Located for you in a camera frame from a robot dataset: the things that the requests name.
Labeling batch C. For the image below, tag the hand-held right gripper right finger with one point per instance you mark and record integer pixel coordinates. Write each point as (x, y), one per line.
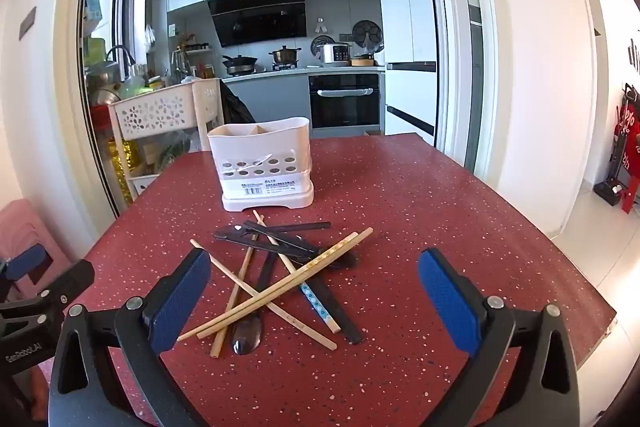
(447, 302)

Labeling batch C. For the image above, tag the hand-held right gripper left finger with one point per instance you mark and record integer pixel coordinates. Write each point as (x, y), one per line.
(180, 302)

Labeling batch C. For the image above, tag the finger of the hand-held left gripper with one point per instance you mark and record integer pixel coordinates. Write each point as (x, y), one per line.
(22, 263)
(67, 282)

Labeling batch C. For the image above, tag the plain bamboo chopstick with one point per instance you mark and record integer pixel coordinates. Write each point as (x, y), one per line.
(220, 263)
(350, 243)
(228, 317)

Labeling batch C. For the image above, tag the dark knife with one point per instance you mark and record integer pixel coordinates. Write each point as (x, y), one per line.
(340, 314)

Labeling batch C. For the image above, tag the blue patterned bamboo chopstick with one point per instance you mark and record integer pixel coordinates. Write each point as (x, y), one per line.
(320, 304)

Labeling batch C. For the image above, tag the black chopstick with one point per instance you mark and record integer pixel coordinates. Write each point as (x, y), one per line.
(300, 226)

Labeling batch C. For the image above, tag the white plastic utensil holder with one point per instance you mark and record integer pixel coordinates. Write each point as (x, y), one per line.
(260, 162)

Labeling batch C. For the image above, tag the pink plastic stool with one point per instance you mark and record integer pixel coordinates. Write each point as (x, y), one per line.
(25, 232)

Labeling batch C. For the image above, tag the yellow cooking oil bottle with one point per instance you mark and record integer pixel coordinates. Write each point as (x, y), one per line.
(122, 162)

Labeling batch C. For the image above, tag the red plastic container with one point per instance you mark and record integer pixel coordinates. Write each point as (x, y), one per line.
(100, 119)

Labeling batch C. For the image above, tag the cream plastic storage trolley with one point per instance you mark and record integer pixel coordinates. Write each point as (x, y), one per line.
(155, 112)

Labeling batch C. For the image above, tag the black bag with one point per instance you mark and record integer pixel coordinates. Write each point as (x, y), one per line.
(235, 104)

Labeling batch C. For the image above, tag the upright vacuum cleaner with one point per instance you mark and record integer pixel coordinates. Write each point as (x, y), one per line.
(616, 167)

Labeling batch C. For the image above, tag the grey base cabinet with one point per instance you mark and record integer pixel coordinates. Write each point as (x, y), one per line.
(272, 99)

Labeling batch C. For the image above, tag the black built-in oven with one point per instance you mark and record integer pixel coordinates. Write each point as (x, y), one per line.
(344, 102)

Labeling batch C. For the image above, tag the kitchen sink faucet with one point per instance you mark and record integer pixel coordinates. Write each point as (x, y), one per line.
(120, 53)

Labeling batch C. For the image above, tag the metal spice rack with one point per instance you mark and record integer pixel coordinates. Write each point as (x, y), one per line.
(192, 62)

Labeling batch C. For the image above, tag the black wok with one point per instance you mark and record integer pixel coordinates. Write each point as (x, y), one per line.
(239, 64)

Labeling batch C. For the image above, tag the wooden cutting board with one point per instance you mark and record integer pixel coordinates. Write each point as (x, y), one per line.
(364, 62)

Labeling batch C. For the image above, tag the steel stock pot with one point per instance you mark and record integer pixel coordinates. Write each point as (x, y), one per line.
(285, 55)

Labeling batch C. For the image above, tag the silver rice cooker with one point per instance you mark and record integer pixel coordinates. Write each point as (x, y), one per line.
(335, 54)

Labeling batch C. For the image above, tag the sliding glass door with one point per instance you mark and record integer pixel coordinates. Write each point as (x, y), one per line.
(462, 22)

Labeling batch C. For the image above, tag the black round multi-cup pan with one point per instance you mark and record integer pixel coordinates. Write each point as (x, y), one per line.
(366, 32)

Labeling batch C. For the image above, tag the black range hood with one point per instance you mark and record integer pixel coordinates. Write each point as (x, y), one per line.
(260, 19)

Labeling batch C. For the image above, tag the grey wall panel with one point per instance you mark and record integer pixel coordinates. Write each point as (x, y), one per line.
(27, 23)

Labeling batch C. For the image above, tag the white wall hook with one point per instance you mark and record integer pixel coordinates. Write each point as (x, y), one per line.
(320, 25)

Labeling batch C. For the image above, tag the wall letter decor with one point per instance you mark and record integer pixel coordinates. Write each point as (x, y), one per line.
(635, 57)

